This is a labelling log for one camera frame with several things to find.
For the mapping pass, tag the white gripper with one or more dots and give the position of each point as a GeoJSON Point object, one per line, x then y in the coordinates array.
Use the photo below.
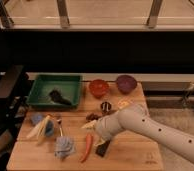
{"type": "Point", "coordinates": [106, 127]}

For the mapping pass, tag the red chili pepper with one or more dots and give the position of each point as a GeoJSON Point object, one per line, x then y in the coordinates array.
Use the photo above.
{"type": "Point", "coordinates": [89, 142]}

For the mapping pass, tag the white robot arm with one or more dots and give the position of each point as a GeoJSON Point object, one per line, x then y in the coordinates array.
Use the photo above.
{"type": "Point", "coordinates": [135, 118]}

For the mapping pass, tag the red bowl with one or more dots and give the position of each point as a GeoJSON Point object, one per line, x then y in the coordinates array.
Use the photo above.
{"type": "Point", "coordinates": [98, 88]}

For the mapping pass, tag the blue small bowl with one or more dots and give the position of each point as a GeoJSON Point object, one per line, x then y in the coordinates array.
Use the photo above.
{"type": "Point", "coordinates": [49, 129]}

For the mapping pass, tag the purple bowl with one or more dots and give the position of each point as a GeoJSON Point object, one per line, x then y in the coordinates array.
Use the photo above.
{"type": "Point", "coordinates": [126, 83]}

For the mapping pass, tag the black rectangular block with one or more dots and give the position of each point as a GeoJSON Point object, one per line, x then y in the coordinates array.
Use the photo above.
{"type": "Point", "coordinates": [101, 149]}

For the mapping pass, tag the dark red grape bunch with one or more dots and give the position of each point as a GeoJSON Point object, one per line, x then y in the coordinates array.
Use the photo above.
{"type": "Point", "coordinates": [92, 117]}

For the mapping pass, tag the small metal cup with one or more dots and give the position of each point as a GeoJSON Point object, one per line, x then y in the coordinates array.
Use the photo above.
{"type": "Point", "coordinates": [105, 107]}

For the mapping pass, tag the blue crumpled cloth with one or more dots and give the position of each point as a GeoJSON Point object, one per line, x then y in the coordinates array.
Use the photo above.
{"type": "Point", "coordinates": [64, 146]}

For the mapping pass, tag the metal spoon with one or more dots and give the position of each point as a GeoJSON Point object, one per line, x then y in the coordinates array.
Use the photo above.
{"type": "Point", "coordinates": [59, 122]}

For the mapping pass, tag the clear glass with orange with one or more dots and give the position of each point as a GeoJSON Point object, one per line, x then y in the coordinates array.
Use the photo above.
{"type": "Point", "coordinates": [124, 103]}

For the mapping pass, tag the wooden cutting board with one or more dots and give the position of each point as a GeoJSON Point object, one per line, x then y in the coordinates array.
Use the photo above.
{"type": "Point", "coordinates": [128, 151]}

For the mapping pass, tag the green plastic tray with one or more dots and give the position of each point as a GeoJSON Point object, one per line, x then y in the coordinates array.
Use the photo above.
{"type": "Point", "coordinates": [69, 86]}

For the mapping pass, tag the dark object in tray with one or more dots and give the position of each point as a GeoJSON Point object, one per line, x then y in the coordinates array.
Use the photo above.
{"type": "Point", "coordinates": [56, 97]}

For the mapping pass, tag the blue sponge piece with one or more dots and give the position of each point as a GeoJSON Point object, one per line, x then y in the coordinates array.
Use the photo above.
{"type": "Point", "coordinates": [36, 118]}

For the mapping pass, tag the black equipment on left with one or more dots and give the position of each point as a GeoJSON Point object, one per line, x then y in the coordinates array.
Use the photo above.
{"type": "Point", "coordinates": [12, 89]}

